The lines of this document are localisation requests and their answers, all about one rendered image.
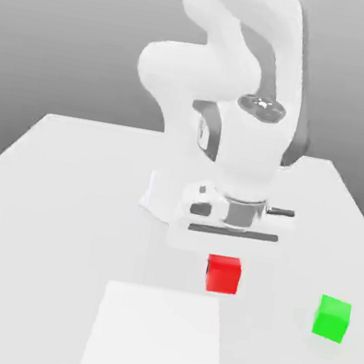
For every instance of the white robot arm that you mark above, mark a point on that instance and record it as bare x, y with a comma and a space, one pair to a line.
242, 138

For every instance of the small red cube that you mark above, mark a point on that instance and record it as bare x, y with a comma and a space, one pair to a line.
223, 274

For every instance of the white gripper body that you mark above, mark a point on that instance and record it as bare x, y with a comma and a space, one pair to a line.
233, 233

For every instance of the small green cube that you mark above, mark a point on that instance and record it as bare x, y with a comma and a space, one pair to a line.
332, 319

